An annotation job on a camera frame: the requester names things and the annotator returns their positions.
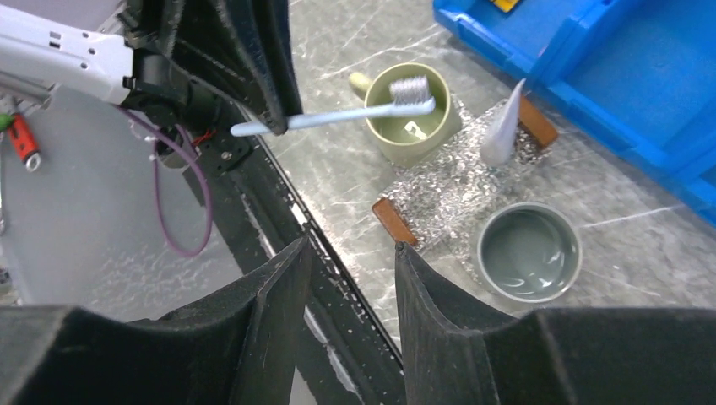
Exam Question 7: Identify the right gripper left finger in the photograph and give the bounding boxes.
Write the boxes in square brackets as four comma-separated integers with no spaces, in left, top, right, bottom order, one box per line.
[1,238,312,404]

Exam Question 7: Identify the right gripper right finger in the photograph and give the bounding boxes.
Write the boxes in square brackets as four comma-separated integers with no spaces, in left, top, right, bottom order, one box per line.
[395,242,715,404]

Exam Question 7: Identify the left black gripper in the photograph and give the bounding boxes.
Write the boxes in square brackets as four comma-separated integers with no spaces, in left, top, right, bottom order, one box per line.
[120,0,303,174]

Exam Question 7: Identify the grey ceramic mug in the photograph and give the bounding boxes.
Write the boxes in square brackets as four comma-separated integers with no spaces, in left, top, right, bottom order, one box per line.
[473,202,583,304]

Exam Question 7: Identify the clear acrylic toothbrush holder tray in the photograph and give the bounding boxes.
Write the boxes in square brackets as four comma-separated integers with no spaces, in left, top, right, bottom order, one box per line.
[372,99,559,249]

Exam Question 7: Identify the cream ceramic mug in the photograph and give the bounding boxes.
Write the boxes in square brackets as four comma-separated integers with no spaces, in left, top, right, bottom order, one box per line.
[349,62,463,168]

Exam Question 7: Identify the white green-capped toothpaste tube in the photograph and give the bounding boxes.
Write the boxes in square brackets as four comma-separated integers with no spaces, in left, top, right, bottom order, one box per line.
[480,78,526,167]

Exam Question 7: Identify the blue three-compartment bin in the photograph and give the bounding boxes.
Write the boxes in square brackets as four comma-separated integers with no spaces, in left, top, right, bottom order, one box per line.
[432,1,715,223]

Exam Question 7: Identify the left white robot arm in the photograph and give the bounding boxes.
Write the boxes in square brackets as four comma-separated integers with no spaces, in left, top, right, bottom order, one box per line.
[1,0,302,135]

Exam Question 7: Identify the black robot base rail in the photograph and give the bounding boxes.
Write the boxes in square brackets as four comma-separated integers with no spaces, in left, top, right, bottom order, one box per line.
[187,106,406,404]

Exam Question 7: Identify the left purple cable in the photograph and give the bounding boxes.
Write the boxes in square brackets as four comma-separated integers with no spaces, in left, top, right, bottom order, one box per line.
[114,105,214,259]

